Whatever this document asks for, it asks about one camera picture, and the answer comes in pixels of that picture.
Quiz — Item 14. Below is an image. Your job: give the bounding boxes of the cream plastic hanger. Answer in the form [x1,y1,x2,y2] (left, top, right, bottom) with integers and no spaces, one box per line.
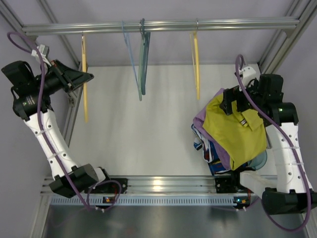
[80,31,89,122]

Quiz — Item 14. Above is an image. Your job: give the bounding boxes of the yellow-green trousers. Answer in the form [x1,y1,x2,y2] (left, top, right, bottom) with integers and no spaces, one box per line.
[204,94,267,170]

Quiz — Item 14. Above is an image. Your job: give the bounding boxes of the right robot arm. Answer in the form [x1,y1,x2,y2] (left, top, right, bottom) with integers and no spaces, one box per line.
[204,72,317,215]

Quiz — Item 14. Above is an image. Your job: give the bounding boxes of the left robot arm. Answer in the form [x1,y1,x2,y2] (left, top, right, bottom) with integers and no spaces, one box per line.
[1,59,127,198]

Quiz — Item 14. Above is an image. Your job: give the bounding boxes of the yellow plastic hanger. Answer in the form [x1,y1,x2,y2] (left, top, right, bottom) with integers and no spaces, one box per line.
[190,31,200,100]

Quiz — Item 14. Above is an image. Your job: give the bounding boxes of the dark green hanger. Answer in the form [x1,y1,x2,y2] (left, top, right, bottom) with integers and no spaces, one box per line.
[138,18,151,101]

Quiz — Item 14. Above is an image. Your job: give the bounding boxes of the purple garment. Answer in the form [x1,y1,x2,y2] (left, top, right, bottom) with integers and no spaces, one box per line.
[192,88,231,169]

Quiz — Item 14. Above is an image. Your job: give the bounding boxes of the colourful printed garment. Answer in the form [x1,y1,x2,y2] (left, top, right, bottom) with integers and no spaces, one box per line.
[191,124,231,176]

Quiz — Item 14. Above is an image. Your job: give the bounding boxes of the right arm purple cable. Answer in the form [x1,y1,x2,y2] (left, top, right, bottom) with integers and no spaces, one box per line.
[234,54,314,233]

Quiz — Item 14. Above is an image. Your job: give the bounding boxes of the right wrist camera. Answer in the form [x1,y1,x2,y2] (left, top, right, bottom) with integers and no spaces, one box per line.
[239,66,257,87]

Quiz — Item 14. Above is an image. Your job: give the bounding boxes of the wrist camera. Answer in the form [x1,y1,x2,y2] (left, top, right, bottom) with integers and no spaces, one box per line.
[31,44,51,66]
[239,66,257,87]

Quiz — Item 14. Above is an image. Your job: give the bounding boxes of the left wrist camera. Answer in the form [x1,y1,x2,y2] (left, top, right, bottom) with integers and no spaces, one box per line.
[31,44,51,66]

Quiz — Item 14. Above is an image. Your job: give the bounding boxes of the light blue wire hanger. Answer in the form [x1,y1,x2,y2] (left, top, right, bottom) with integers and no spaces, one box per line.
[121,21,142,102]

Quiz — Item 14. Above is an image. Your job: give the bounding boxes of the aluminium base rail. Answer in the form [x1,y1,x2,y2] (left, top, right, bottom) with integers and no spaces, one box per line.
[41,174,246,198]

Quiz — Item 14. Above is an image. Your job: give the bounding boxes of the aluminium hanging rail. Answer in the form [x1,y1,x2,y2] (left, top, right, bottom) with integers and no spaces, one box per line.
[22,16,300,36]

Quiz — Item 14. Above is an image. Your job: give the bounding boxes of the right aluminium frame post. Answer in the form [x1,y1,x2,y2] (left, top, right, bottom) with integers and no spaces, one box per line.
[257,0,317,73]

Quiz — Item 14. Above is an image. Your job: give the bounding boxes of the slotted cable duct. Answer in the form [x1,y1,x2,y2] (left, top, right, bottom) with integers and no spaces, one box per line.
[50,194,248,206]

